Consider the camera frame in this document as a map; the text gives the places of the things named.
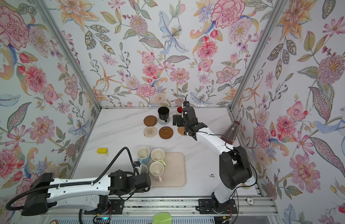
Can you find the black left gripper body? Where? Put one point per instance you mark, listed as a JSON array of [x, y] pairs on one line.
[[132, 191]]

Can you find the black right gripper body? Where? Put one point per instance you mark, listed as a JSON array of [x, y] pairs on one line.
[[182, 122]]

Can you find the round woven rattan coaster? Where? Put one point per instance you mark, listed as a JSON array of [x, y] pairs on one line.
[[181, 130]]

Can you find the blue mug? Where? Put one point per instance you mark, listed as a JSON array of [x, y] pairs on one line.
[[144, 155], [143, 169]]

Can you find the ridged brown wooden coaster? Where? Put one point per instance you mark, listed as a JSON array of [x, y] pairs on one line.
[[165, 133]]

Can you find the black mug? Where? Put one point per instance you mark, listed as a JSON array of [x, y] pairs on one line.
[[163, 113]]

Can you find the cream mug pink handle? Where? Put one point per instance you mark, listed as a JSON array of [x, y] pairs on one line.
[[156, 170]]

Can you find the round wooden coaster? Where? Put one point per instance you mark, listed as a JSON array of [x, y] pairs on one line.
[[150, 121]]

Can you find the multicolour stitched round coaster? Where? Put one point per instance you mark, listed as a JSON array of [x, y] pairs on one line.
[[150, 132]]

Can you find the grey-blue woven round coaster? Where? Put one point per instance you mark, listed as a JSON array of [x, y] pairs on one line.
[[162, 122]]

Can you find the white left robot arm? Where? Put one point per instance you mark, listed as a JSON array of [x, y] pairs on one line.
[[90, 194]]

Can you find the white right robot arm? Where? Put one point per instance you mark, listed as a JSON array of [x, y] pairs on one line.
[[235, 169]]

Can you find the small yellow block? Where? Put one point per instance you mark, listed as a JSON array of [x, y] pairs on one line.
[[102, 151]]

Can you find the beige rubber tray mat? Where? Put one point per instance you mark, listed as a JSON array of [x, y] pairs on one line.
[[175, 171]]

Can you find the green round object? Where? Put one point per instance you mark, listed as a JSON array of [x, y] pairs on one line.
[[162, 218]]

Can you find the round white sticker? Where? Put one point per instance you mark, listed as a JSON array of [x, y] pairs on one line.
[[212, 176]]

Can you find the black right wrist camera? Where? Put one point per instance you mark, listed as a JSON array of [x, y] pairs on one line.
[[187, 108]]

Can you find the cream mug green handle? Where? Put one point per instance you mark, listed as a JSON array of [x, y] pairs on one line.
[[158, 155]]

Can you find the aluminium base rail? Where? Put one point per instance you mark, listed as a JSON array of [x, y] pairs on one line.
[[186, 210]]

